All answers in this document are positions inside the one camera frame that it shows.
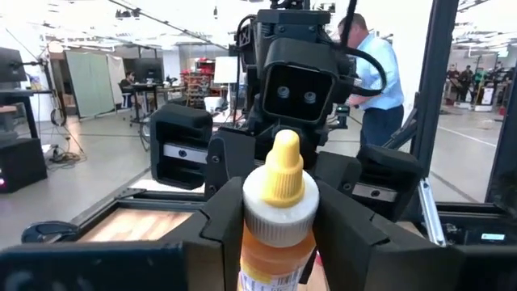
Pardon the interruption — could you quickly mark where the black floor cabinet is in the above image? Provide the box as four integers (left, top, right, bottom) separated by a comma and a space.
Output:
0, 137, 48, 194

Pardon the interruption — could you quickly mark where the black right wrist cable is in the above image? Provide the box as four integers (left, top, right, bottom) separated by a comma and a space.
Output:
338, 0, 389, 98

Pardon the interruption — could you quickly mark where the person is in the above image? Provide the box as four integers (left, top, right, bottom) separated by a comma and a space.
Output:
337, 12, 406, 149
120, 71, 141, 110

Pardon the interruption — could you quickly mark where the black curved frame bracket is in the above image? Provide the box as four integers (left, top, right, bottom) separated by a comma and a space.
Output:
22, 221, 80, 244

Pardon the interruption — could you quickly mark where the grey-green partition screen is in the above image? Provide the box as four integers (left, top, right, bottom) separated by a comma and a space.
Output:
64, 50, 116, 119

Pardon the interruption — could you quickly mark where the silver aluminium rail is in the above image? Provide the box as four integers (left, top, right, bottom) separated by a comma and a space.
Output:
418, 177, 448, 247

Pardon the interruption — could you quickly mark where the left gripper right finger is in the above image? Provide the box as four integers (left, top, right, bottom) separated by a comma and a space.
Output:
313, 179, 457, 291

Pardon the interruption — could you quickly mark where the white board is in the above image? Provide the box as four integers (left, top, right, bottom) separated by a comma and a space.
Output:
212, 56, 239, 85

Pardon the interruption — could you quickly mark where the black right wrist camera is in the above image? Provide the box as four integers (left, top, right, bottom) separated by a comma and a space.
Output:
261, 37, 344, 125

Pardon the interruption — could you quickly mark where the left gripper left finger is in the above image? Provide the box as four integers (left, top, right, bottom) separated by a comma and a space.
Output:
157, 176, 247, 291

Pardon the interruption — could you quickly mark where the large orange bottle yellow cap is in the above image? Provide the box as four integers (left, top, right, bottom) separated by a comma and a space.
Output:
236, 129, 321, 291

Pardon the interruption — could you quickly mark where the floor cable pile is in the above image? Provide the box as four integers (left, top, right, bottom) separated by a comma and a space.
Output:
44, 143, 86, 167

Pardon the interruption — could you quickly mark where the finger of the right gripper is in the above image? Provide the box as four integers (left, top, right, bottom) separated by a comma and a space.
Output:
317, 152, 364, 197
204, 129, 258, 201

